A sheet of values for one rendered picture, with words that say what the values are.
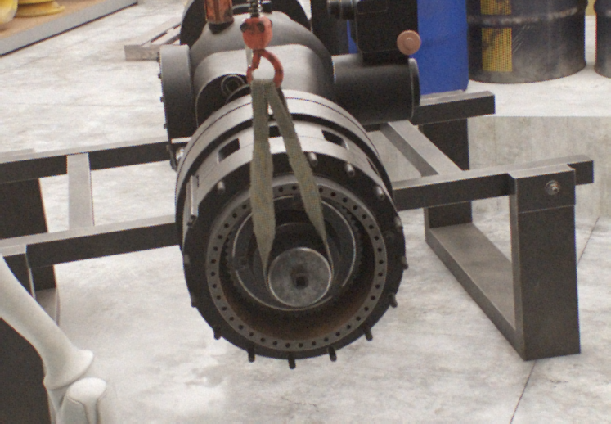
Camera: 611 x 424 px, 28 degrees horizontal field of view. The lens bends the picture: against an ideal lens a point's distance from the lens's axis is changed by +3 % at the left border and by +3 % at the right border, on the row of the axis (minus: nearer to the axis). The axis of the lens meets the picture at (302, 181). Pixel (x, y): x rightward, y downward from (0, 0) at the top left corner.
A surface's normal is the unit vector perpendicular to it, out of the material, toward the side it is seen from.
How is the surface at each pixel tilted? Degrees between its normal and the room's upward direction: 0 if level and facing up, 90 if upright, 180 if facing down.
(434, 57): 90
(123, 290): 0
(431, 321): 0
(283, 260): 90
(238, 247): 90
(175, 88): 56
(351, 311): 41
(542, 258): 90
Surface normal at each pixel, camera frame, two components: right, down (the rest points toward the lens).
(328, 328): -0.40, -0.86
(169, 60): -0.04, -0.71
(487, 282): -0.09, -0.94
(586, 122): -0.36, 0.32
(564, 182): 0.18, 0.29
